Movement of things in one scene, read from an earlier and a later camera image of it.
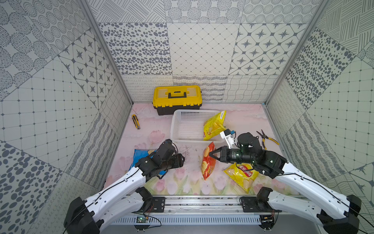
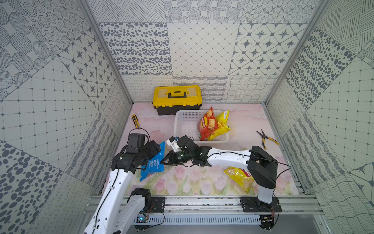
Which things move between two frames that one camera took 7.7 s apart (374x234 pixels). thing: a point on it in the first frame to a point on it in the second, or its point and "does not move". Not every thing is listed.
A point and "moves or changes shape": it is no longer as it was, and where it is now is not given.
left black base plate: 158,204 does not move
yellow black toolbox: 166,99 does not move
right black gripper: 224,154 to 171,159
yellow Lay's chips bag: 243,174 does not move
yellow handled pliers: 264,137 does not move
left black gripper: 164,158 to 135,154
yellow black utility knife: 136,121 does not move
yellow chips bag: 214,125 moves or changes shape
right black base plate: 253,204 does not move
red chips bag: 208,162 to 207,125
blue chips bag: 139,154 moves or changes shape
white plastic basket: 187,126 does not move
